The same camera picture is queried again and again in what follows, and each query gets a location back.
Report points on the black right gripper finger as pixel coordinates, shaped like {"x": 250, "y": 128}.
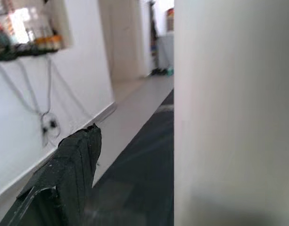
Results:
{"x": 68, "y": 174}

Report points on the white plastic table leg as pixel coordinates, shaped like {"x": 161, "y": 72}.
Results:
{"x": 233, "y": 117}

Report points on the black power adapter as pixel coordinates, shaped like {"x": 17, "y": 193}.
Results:
{"x": 52, "y": 123}

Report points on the black tablecloth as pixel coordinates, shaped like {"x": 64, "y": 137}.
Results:
{"x": 139, "y": 169}

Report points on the broom with teal head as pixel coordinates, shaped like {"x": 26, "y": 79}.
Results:
{"x": 167, "y": 71}

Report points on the white appliance cabinet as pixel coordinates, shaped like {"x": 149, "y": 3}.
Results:
{"x": 166, "y": 51}

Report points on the black wall shelf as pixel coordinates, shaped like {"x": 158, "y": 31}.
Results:
{"x": 24, "y": 52}

